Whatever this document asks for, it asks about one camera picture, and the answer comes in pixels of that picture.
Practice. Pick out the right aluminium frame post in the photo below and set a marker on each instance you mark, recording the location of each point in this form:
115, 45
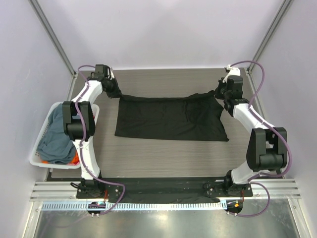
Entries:
284, 7

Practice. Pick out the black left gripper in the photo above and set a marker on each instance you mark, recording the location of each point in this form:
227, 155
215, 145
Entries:
117, 93

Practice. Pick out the left aluminium frame post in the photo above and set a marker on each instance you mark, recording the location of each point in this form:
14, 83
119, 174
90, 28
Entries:
52, 36

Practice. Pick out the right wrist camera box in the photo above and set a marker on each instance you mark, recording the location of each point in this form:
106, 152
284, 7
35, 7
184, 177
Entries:
235, 74

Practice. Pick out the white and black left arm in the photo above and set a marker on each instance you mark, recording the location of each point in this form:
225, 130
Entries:
79, 124

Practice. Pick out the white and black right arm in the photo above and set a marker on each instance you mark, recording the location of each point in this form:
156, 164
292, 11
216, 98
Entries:
266, 152

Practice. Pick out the aluminium frame post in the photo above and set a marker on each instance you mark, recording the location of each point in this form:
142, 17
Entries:
284, 7
52, 36

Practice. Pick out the white plastic laundry basket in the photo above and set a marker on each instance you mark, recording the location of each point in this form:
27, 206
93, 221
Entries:
35, 159

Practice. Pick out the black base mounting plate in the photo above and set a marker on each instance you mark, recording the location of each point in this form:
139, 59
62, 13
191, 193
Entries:
179, 190

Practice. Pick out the slotted white cable duct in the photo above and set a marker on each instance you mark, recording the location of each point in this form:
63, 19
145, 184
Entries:
99, 206

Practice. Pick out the aluminium front rail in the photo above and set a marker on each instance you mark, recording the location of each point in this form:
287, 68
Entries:
63, 191

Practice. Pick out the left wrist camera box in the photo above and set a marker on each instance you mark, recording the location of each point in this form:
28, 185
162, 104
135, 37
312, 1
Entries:
103, 71

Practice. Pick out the orange garment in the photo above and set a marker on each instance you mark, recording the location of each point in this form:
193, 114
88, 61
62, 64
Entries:
73, 162

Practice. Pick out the grey-blue t-shirt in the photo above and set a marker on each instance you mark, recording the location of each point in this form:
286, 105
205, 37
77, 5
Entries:
55, 144

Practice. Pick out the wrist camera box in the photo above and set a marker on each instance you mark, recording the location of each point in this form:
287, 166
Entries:
235, 74
103, 71

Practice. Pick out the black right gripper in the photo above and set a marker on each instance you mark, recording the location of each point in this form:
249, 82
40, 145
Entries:
221, 84

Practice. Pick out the black t-shirt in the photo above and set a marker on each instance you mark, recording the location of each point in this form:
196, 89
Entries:
192, 118

